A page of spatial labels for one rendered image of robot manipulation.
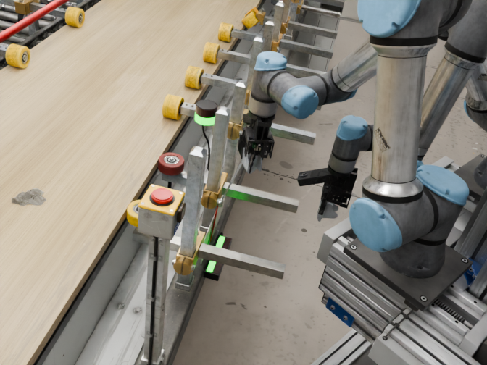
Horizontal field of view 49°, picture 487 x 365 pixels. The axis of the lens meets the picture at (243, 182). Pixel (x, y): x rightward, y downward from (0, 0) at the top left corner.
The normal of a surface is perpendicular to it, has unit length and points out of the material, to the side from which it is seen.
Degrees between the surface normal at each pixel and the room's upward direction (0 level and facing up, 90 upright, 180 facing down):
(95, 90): 0
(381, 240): 97
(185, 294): 0
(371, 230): 97
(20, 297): 0
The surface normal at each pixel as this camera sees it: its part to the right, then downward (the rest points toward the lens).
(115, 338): 0.14, -0.79
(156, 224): -0.22, 0.57
